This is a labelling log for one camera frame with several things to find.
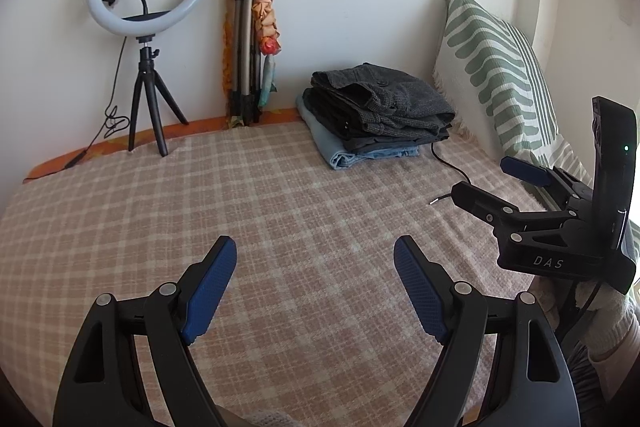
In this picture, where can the green white patterned pillow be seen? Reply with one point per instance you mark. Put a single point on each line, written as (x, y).
(490, 57)

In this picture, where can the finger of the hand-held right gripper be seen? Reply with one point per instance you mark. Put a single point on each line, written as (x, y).
(480, 202)
(522, 171)

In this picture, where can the person's right forearm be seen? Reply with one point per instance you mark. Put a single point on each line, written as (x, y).
(620, 357)

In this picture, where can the folded light blue jeans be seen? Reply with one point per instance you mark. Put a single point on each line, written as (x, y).
(325, 147)

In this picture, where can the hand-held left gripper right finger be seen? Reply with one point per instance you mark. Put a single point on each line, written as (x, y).
(417, 287)

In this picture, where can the grey houndstooth pants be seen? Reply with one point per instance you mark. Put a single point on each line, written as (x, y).
(400, 102)

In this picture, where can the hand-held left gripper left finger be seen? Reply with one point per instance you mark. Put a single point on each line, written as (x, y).
(210, 292)

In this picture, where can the orange floral scarf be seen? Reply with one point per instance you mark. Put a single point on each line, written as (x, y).
(262, 17)

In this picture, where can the silver folded tripod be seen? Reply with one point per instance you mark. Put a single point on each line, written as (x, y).
(245, 57)

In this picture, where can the person's right hand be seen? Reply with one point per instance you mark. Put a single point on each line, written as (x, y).
(607, 312)

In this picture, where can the small black tripod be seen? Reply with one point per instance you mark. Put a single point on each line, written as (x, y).
(145, 72)

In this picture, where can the pink plaid blanket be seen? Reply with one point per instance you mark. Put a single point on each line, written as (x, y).
(300, 232)

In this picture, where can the folded black pants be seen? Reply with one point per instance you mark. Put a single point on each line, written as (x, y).
(340, 127)

